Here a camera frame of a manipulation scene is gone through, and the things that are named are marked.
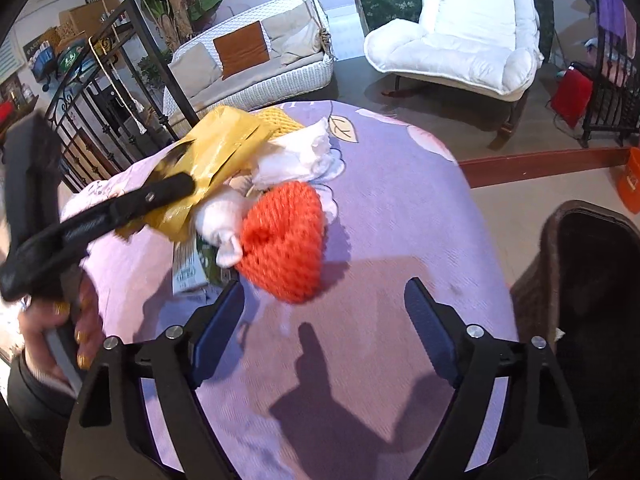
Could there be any white lounge chair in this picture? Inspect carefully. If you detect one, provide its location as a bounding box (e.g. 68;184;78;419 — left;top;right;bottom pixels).
363;0;545;151

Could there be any orange bucket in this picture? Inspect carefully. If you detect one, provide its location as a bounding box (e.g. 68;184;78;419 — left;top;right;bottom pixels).
615;147;640;216

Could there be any swing rope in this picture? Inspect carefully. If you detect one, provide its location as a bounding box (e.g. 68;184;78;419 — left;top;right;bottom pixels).
297;0;333;53

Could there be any green printed packet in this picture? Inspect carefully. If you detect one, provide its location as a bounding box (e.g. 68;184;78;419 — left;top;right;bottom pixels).
172;235;241;296

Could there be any black metal bed frame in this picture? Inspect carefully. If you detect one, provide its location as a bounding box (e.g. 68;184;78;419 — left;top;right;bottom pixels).
45;0;201;193

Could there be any yellow foam net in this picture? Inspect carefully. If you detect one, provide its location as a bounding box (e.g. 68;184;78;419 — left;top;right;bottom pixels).
260;105;307;136

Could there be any person's left forearm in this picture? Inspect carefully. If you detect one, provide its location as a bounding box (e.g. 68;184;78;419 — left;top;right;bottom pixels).
5;355;83;433

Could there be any brown cushion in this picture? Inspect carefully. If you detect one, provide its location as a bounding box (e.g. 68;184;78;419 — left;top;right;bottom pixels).
213;21;271;80

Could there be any yellow plastic bag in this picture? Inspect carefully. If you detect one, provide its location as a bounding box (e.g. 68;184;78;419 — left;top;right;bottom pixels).
117;106;276;243

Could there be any red bag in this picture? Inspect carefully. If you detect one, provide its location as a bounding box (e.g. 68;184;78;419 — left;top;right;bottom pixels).
550;62;596;131

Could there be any white tassel rope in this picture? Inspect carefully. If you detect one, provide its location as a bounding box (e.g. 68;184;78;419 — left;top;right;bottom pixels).
97;0;148;136

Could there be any black metal rack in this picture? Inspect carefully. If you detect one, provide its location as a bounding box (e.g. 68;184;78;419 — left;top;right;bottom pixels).
582;25;640;148

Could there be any brown cardboard box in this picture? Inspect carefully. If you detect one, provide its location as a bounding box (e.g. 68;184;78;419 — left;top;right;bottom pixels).
60;2;121;41

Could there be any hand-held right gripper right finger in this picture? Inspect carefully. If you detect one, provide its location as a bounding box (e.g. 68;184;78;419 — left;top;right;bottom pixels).
404;276;591;480

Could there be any beige cushion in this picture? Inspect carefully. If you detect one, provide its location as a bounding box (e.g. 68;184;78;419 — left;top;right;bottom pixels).
262;5;323;66
170;42;223;98

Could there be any white foam wrap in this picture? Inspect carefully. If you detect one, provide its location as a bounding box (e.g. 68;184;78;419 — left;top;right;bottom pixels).
195;187;251;268

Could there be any white wicker swing sofa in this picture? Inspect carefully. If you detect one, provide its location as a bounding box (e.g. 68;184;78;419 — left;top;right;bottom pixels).
162;0;336;126

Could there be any green tin bucket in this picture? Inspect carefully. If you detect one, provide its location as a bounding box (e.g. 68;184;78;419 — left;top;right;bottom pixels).
56;42;96;81

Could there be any purple floral blanket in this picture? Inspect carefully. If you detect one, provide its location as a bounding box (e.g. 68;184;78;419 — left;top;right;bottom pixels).
60;100;521;480

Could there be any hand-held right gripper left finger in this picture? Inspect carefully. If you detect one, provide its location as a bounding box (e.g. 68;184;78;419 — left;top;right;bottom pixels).
61;278;247;480

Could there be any person's left hand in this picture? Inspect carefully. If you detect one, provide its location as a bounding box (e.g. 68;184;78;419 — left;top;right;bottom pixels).
19;274;105;377

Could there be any white paper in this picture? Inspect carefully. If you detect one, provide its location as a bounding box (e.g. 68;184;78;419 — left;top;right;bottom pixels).
252;117;346;191

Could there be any purple towel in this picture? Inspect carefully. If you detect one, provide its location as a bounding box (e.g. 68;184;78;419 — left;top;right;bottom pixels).
595;0;628;38

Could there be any brown wicker trash bin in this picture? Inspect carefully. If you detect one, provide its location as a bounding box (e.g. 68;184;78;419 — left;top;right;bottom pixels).
510;200;640;480

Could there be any orange foam net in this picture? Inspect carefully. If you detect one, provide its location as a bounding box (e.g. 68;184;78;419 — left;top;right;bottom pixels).
235;180;328;305

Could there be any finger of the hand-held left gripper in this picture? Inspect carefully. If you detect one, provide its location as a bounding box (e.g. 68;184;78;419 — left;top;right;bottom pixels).
59;173;197;247
150;142;194;181

